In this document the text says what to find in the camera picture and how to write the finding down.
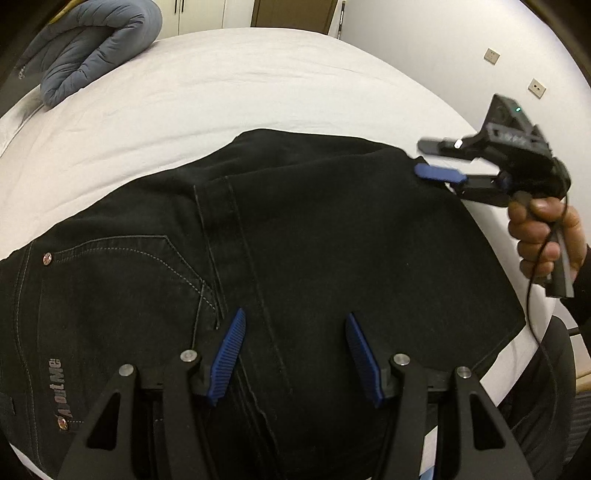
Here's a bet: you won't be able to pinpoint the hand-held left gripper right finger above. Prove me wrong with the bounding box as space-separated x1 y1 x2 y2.
345 312 536 480

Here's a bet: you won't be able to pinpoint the person's leg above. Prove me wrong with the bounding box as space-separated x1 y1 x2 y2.
499 318 578 480

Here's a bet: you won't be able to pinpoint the brown door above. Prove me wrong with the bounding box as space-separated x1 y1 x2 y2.
250 0 340 35

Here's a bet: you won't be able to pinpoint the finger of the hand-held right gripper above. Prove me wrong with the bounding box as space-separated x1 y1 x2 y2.
418 135 490 161
414 163 511 207

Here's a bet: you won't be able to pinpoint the folded blue duvet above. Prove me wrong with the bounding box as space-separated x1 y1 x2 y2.
16 0 163 108

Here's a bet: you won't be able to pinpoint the white bed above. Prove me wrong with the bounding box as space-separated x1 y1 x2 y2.
0 27 550 480

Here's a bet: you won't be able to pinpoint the white wardrobe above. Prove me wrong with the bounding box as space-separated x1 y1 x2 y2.
154 0 259 28

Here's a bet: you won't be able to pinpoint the person's right hand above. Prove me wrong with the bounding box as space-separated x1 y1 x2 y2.
508 196 589 281

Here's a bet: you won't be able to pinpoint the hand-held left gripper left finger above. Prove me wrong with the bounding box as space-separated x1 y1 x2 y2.
55 308 247 480

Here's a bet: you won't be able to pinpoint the black pants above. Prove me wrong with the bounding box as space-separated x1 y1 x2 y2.
0 128 527 480

